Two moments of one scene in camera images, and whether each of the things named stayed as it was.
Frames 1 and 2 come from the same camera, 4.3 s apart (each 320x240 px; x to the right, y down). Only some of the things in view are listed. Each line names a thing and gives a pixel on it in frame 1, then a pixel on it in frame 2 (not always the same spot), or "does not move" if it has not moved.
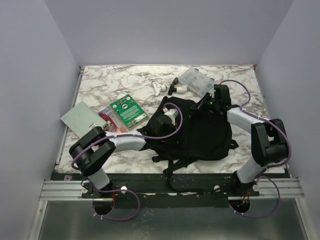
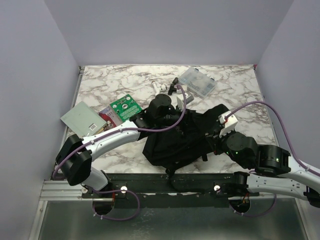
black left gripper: x=175 y=139 to x=180 y=112
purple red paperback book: x=114 y=125 does not move
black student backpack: x=203 y=134 does not move
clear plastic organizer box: x=198 y=81 does not move
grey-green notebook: x=81 y=118 does not move
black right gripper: x=202 y=103 to x=214 y=141
